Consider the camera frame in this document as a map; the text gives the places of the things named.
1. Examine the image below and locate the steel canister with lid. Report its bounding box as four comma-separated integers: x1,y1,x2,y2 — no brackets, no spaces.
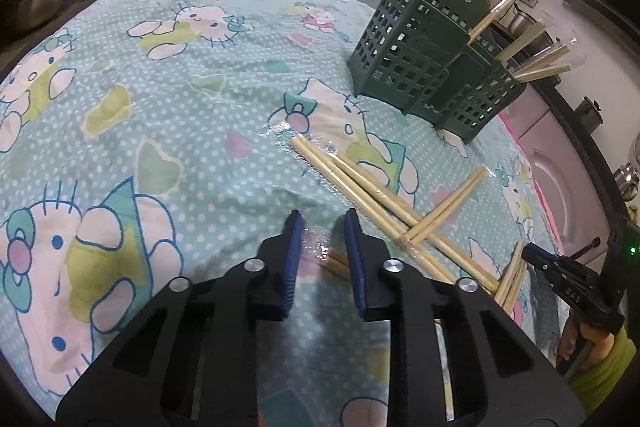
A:
573,96,604,134

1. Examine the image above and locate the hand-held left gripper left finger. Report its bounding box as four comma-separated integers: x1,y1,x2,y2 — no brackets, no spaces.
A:
55,209,307,427

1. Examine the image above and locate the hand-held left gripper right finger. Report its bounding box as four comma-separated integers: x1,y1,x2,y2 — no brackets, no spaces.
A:
344,208,586,427

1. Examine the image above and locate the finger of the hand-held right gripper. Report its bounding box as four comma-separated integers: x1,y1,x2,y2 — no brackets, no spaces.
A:
522,243,569,289

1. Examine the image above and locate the green plastic utensil holder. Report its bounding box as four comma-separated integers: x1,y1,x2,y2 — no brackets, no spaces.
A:
347,0,526,145

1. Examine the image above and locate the large steel stockpot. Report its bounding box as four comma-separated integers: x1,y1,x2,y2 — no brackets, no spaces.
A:
504,0,551,44

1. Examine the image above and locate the cartoon cat printed tablecloth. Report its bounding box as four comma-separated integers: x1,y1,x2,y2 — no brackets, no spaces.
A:
0,0,571,427

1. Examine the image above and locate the person's right forearm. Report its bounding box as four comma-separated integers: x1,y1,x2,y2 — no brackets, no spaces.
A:
562,322,638,404

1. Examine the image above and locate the bamboo chopstick pair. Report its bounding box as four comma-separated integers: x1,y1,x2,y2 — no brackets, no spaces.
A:
510,44,571,75
466,0,518,45
306,232,354,279
514,63,572,84
496,21,548,62

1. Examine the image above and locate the pile of chopsticks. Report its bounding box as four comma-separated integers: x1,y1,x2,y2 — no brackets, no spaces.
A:
270,122,528,323

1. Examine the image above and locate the black cabinet handle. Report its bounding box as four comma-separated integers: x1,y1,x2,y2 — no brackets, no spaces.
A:
571,236,602,261

